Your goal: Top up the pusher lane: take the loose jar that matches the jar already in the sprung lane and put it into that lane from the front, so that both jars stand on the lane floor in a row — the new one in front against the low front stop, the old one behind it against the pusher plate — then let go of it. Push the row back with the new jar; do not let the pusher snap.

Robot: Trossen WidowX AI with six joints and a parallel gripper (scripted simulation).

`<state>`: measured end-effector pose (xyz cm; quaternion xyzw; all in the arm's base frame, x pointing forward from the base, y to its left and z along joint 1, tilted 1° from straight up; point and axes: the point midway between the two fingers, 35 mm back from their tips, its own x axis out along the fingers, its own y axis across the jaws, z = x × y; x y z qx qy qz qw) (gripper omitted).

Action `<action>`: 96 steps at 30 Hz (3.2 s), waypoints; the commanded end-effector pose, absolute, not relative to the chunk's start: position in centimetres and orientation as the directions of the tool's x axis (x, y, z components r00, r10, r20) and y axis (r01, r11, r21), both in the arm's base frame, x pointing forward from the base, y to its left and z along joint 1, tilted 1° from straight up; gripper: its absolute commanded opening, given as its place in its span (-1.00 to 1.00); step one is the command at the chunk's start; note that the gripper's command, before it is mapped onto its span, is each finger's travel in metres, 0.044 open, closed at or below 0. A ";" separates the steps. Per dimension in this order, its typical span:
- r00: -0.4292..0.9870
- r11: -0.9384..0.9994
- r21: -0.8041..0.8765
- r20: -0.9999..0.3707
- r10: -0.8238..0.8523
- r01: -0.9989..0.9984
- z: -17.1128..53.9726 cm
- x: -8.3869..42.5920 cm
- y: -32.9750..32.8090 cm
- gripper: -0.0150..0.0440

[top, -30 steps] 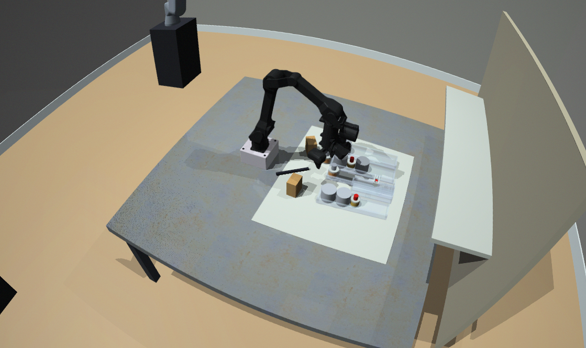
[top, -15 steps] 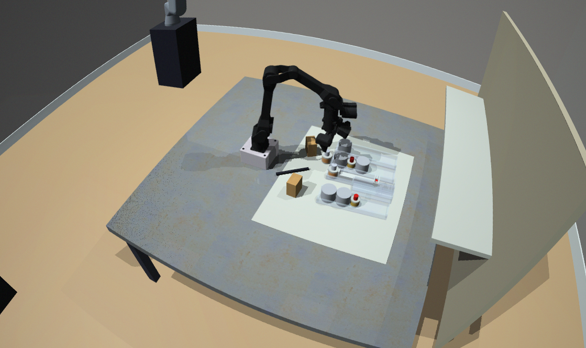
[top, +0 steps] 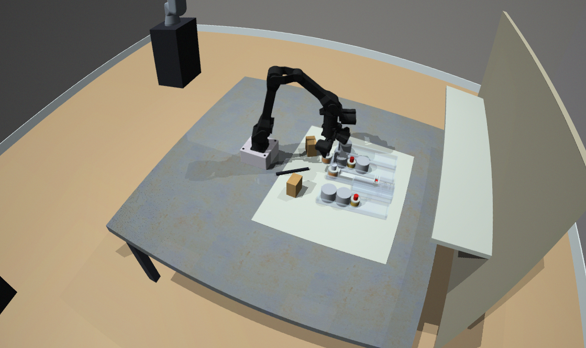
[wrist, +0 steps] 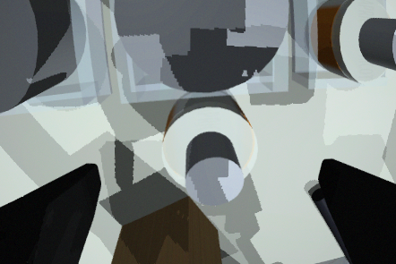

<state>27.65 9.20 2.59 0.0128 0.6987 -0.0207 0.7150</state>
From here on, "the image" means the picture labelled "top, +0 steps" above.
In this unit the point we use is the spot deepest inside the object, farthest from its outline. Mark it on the brown rectangular block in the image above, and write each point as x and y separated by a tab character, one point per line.
294	185
310	146

